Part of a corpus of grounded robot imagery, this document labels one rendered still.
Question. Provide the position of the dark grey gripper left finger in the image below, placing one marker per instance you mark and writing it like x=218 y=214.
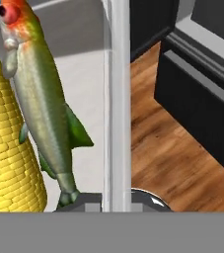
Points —
x=89 y=202

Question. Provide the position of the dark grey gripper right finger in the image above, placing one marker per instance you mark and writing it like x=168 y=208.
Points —
x=143 y=202

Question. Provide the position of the clear plastic tupperware container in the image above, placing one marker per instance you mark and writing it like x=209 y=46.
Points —
x=118 y=99

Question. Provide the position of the black fridge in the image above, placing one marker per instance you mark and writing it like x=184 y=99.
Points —
x=199 y=108

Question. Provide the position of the yellow corn cob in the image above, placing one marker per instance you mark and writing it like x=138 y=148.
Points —
x=1 y=138

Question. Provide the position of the green silver fish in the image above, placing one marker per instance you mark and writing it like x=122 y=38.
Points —
x=39 y=99

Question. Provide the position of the black cabinet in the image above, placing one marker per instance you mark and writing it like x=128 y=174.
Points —
x=149 y=23

